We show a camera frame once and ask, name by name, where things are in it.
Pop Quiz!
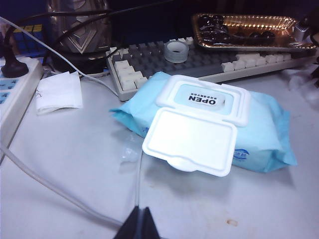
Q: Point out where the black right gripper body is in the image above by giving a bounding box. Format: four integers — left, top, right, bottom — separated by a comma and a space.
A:
302, 4, 319, 50

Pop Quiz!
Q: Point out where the clear plastic film scrap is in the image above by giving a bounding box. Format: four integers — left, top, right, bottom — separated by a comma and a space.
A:
119, 146, 140, 165

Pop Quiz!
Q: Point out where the clear tape roll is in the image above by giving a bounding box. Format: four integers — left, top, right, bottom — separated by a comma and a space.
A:
163, 41, 191, 64

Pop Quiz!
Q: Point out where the black power plug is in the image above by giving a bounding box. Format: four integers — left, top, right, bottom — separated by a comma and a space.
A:
1, 24, 29, 78

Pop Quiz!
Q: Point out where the blue wet wipes pack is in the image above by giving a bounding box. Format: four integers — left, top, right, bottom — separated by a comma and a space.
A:
109, 71, 299, 178

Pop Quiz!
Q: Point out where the thin white cable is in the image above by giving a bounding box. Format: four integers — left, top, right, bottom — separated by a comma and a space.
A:
0, 16, 121, 98

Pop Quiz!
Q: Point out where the silver faceted figurine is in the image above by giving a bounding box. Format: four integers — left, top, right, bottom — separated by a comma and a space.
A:
44, 0, 113, 75

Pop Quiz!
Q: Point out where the white power strip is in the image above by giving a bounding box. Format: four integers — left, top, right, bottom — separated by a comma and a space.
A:
0, 56, 44, 165

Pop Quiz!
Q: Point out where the blue and yellow puzzle cube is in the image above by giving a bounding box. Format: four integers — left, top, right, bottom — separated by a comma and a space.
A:
13, 23, 44, 59

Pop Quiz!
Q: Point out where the folded white tissue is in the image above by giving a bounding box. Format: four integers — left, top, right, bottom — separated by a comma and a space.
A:
35, 71, 84, 116

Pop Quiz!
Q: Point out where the black monitor cable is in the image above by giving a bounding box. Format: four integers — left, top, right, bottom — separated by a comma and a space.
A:
46, 9, 113, 63

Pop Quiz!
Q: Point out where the black power cable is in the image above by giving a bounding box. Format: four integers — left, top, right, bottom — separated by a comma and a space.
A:
4, 0, 176, 38

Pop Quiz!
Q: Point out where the thick white cable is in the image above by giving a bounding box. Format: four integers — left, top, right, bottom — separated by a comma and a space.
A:
0, 146, 123, 229

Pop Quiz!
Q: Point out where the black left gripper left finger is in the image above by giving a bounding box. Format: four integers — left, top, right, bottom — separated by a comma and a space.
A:
115, 206, 142, 239

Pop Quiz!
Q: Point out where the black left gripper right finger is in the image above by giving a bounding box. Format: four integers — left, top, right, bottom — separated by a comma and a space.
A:
142, 206, 160, 239

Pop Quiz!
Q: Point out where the white and grey keyboard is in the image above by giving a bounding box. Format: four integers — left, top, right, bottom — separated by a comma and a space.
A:
106, 36, 319, 102

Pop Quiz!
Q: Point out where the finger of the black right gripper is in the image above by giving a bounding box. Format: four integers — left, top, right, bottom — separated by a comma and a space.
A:
309, 66, 319, 88

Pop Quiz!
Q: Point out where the golden foil cherry tray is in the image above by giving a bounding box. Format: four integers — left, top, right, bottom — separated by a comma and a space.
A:
191, 12, 318, 53

